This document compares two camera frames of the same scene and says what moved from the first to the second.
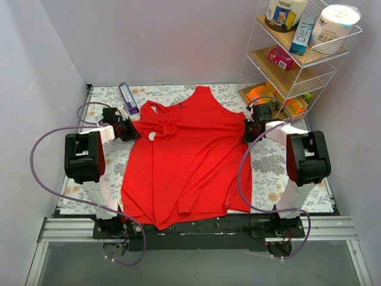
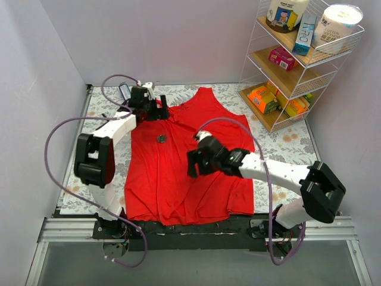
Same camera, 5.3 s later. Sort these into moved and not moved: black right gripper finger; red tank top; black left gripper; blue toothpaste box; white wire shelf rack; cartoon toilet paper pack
Moved: black right gripper finger; black left gripper
Not moved: white wire shelf rack; blue toothpaste box; cartoon toilet paper pack; red tank top
